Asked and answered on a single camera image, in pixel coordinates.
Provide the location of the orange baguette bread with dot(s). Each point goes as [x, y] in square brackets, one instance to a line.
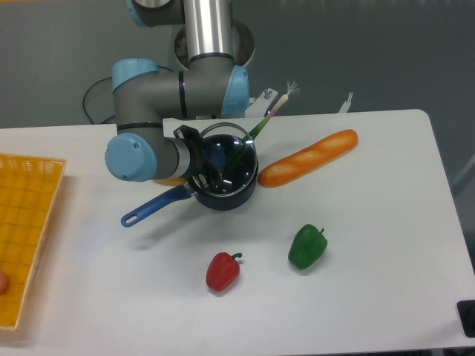
[307, 160]

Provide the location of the green bell pepper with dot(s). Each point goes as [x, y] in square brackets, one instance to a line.
[307, 247]

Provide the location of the pink object in basket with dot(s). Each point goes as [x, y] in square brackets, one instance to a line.
[4, 281]

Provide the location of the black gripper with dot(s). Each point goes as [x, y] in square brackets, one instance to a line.
[190, 159]

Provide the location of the white table bracket right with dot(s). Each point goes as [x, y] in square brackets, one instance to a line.
[260, 106]

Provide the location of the red bell pepper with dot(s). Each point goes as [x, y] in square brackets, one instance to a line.
[222, 271]

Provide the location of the dark blue saucepan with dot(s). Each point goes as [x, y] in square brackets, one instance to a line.
[184, 192]

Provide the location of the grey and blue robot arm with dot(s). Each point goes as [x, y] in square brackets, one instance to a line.
[212, 85]

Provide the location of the green spring onion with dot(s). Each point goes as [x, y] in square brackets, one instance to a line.
[291, 87]

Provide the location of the yellow woven basket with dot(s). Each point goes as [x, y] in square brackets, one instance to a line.
[29, 185]

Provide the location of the black object table corner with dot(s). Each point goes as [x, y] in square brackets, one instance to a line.
[466, 310]

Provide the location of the glass pot lid blue knob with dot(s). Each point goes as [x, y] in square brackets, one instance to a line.
[221, 140]

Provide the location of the yellow bell pepper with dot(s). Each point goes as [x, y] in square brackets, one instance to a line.
[171, 181]

